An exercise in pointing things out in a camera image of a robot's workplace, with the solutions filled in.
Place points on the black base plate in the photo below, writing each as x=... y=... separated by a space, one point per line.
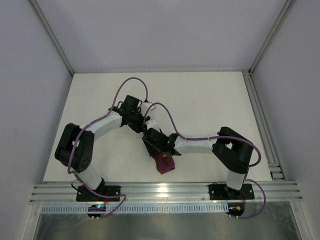
x=84 y=195
x=220 y=191

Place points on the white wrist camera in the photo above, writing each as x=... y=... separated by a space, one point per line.
x=151 y=124
x=145 y=106

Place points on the aluminium right corner post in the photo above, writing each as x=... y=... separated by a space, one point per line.
x=272 y=33

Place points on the slotted grey cable duct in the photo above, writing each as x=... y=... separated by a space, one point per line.
x=135 y=208

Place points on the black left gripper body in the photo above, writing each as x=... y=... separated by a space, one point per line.
x=139 y=124

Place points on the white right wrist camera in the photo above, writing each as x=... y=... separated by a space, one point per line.
x=151 y=124

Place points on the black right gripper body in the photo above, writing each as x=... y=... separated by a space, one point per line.
x=160 y=150

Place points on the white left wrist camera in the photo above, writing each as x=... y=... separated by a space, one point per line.
x=145 y=106

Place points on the aluminium front rail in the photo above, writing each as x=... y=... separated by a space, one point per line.
x=167 y=192

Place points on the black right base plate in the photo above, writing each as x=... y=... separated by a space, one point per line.
x=220 y=191

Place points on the aluminium rail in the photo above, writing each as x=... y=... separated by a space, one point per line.
x=269 y=147
x=167 y=192

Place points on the aluminium corner post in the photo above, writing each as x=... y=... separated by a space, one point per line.
x=51 y=35
x=272 y=33

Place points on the aluminium left corner post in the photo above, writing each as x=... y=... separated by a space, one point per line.
x=51 y=35

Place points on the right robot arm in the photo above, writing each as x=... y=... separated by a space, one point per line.
x=233 y=150

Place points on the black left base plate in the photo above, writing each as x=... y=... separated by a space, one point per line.
x=84 y=195

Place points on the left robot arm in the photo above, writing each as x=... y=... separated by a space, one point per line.
x=76 y=145

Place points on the purple satin napkin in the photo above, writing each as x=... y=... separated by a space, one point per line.
x=164 y=165

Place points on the aluminium right side rail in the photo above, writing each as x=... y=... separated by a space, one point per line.
x=269 y=147

